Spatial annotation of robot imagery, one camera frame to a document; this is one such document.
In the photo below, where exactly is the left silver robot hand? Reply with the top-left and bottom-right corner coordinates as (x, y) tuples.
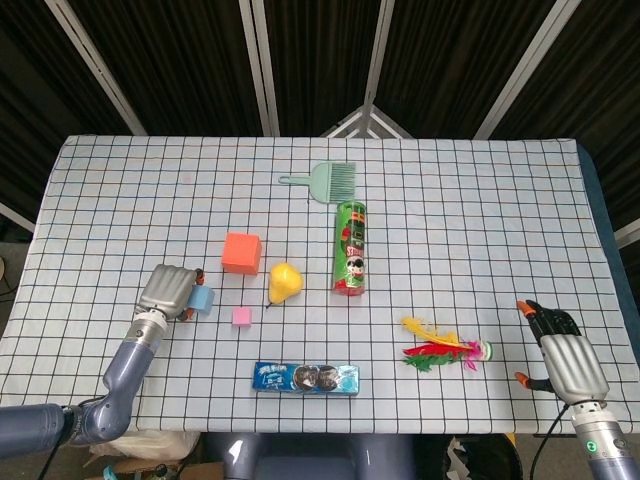
(135, 264), (206, 322)

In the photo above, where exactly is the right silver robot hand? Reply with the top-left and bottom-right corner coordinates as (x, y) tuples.
(515, 299), (610, 404)

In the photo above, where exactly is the blue foam cube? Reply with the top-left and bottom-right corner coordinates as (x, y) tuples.
(187, 285), (216, 316)

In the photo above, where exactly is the orange foam cube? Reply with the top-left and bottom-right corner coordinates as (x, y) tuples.
(221, 231), (264, 277)

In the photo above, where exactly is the yellow toy pear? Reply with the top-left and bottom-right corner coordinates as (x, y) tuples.
(266, 261), (305, 307)

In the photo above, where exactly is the black waste bin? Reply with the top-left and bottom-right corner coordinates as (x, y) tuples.
(444, 433), (521, 480)

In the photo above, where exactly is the colourful feather shuttlecock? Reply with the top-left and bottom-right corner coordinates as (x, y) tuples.
(401, 315), (494, 374)

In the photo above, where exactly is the white plastic bag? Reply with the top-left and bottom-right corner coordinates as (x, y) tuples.
(89, 430), (201, 469)

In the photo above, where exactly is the blue cookie box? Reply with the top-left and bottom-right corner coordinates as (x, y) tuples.
(252, 361), (361, 399)

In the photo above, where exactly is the brown cardboard box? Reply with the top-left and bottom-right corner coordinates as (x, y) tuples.
(112, 459), (226, 480)

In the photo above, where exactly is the green chips can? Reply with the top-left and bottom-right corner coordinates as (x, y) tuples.
(331, 200), (371, 297)

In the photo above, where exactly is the green plastic comb scoop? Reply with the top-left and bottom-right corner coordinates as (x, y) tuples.
(278, 161), (358, 204)

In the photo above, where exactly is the checked white tablecloth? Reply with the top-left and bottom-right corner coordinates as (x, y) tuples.
(0, 133), (636, 435)

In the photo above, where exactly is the blue-grey robot torso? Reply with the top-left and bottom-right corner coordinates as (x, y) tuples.
(199, 432), (416, 480)

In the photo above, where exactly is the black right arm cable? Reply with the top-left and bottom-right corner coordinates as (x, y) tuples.
(529, 403), (571, 480)

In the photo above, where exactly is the white partition frame post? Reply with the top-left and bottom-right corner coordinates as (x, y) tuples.
(613, 223), (640, 249)
(238, 0), (282, 137)
(43, 0), (147, 136)
(0, 202), (37, 234)
(360, 0), (397, 106)
(474, 0), (569, 140)

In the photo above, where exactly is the grey triangular metal frame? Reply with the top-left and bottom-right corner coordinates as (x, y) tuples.
(319, 103), (414, 140)

